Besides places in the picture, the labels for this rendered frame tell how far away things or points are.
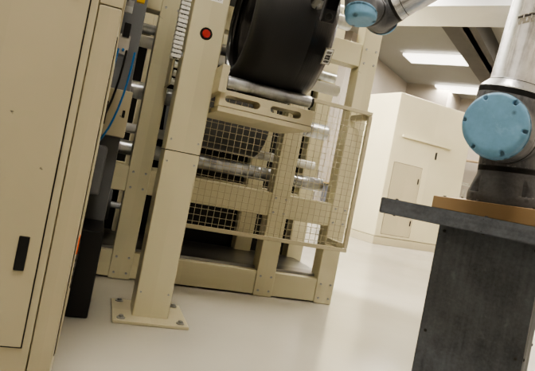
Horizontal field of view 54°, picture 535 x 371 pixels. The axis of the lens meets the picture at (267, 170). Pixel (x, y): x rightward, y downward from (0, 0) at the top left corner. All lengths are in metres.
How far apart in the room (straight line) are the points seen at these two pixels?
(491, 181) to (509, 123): 0.23
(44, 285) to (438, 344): 0.97
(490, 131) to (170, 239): 1.17
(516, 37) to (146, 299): 1.44
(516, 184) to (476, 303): 0.32
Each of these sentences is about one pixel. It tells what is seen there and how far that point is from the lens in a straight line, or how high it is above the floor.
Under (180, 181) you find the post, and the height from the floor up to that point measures 0.51.
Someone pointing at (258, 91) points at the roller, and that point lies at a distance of 1.94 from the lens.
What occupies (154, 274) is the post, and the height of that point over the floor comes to 0.17.
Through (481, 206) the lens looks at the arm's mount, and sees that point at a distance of 1.45.
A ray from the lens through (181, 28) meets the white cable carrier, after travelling 2.00.
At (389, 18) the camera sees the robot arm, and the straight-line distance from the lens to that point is 1.68.
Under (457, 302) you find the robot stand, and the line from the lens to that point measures 1.47.
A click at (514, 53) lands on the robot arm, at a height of 0.98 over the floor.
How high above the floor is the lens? 0.60
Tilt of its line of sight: 1 degrees up
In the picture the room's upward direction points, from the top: 11 degrees clockwise
